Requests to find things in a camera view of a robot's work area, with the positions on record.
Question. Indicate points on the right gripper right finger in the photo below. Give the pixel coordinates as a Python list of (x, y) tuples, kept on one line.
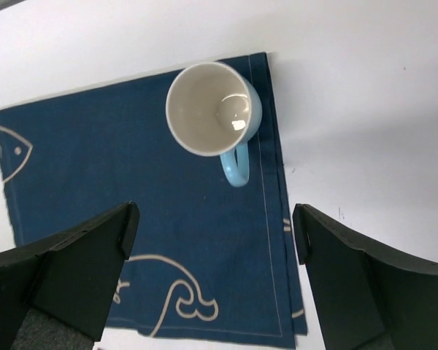
[(367, 294)]

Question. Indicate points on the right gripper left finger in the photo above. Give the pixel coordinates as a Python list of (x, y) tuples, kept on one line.
[(56, 293)]

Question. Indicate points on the blue fish placemat cloth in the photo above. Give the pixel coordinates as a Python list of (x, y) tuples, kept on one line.
[(210, 261)]

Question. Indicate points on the white and blue mug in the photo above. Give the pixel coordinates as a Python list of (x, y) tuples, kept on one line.
[(212, 110)]

